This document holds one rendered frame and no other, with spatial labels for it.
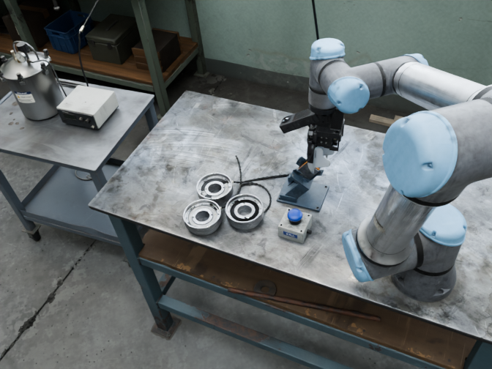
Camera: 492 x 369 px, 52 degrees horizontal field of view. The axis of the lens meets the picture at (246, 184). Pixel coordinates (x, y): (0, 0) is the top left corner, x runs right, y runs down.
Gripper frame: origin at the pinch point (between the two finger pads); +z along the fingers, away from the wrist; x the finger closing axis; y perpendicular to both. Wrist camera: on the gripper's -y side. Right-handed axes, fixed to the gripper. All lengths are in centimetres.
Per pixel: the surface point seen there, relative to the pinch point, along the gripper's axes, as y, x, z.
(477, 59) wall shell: 54, 146, 36
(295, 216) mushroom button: -1.0, -13.7, 6.6
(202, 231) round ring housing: -25.0, -20.5, 12.3
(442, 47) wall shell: 36, 148, 33
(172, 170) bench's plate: -43.9, 1.7, 12.8
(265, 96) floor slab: -59, 153, 78
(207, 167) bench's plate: -33.6, 5.6, 12.3
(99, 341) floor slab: -80, -19, 96
